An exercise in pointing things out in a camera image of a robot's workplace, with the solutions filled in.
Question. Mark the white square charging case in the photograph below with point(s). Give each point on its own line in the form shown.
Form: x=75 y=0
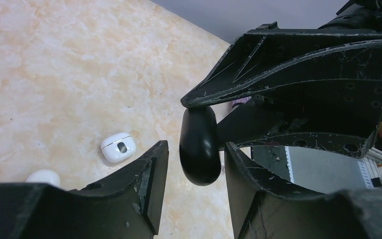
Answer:
x=118 y=147

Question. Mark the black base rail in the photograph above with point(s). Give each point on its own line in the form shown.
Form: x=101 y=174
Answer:
x=274 y=158

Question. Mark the white oval charging case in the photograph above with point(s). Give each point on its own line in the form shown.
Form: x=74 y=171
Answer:
x=44 y=176

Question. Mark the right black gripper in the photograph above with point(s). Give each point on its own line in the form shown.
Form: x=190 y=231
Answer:
x=317 y=88

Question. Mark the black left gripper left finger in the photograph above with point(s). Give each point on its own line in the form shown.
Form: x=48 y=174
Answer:
x=126 y=204

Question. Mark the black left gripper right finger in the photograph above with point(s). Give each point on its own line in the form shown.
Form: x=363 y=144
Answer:
x=265 y=206

